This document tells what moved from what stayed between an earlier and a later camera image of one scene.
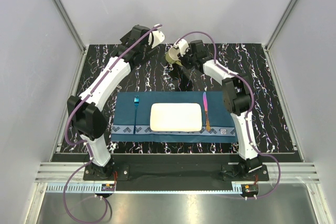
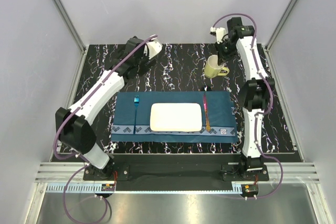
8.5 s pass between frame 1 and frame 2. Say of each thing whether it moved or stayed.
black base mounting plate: stayed
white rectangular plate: stayed
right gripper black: moved
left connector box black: stayed
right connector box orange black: stayed
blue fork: stayed
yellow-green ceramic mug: moved
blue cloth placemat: stayed
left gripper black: moved
